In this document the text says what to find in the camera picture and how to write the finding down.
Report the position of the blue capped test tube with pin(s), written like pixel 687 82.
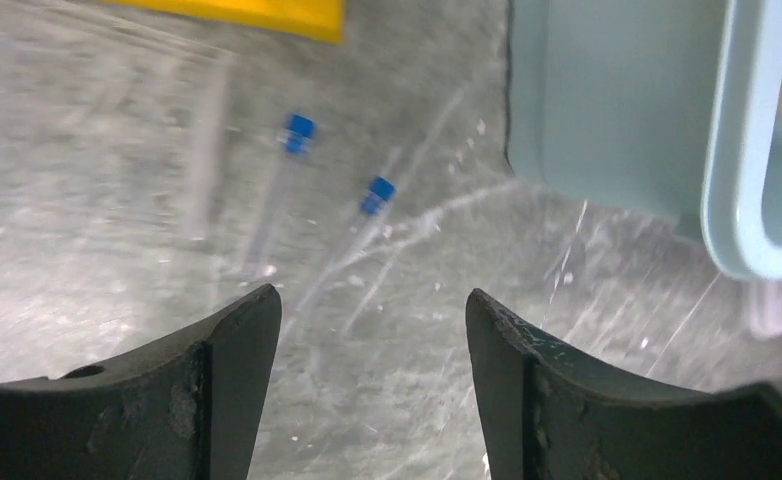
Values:
pixel 295 139
pixel 370 207

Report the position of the yellow test tube rack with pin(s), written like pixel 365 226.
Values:
pixel 317 20

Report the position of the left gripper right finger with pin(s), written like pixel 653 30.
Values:
pixel 551 411

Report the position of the teal plastic bin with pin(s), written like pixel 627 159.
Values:
pixel 673 108

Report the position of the white bin lid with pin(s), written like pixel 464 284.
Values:
pixel 762 308

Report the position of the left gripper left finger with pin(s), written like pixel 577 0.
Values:
pixel 185 406

